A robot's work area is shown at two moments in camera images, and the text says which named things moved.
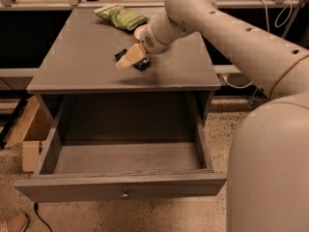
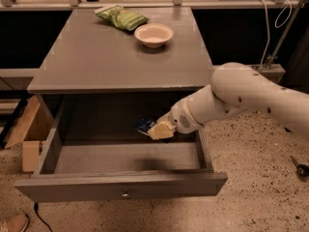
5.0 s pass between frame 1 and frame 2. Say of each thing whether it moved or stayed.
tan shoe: stayed
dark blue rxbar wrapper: moved
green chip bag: stayed
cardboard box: stayed
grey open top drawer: stayed
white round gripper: moved
